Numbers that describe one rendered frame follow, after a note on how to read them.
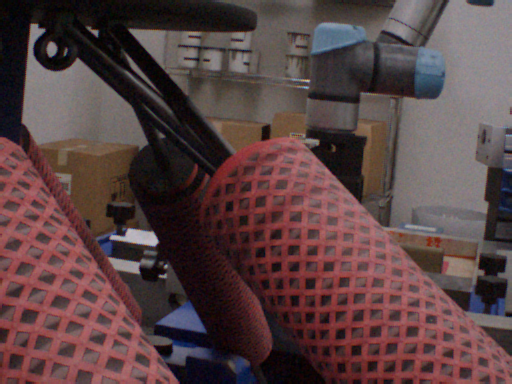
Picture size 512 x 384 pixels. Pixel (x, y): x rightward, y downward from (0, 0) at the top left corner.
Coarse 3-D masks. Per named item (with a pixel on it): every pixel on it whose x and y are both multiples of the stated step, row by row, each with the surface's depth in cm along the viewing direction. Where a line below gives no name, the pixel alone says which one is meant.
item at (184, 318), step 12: (180, 312) 88; (192, 312) 88; (156, 324) 83; (168, 324) 83; (180, 324) 84; (192, 324) 84; (168, 336) 83; (180, 336) 83; (192, 336) 82; (204, 336) 82
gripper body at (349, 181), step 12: (312, 132) 127; (324, 132) 126; (324, 144) 129; (336, 144) 128; (348, 144) 127; (360, 144) 127; (324, 156) 128; (336, 156) 129; (348, 156) 127; (360, 156) 127; (336, 168) 129; (348, 168) 128; (360, 168) 128; (348, 180) 126; (360, 180) 129; (360, 192) 133
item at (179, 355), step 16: (160, 336) 77; (160, 352) 74; (176, 352) 76; (192, 352) 73; (208, 352) 74; (224, 352) 74; (176, 368) 73; (192, 368) 72; (208, 368) 72; (224, 368) 72; (240, 368) 73
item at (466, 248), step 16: (400, 240) 177; (416, 240) 176; (432, 240) 176; (448, 240) 175; (464, 240) 174; (480, 240) 176; (448, 256) 175; (464, 256) 174; (480, 272) 145; (144, 320) 111; (288, 352) 107
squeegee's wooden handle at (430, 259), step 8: (408, 248) 127; (416, 248) 127; (424, 248) 127; (432, 248) 127; (440, 248) 128; (416, 256) 127; (424, 256) 126; (432, 256) 126; (440, 256) 126; (416, 264) 127; (424, 264) 127; (432, 264) 126; (440, 264) 126; (440, 272) 126
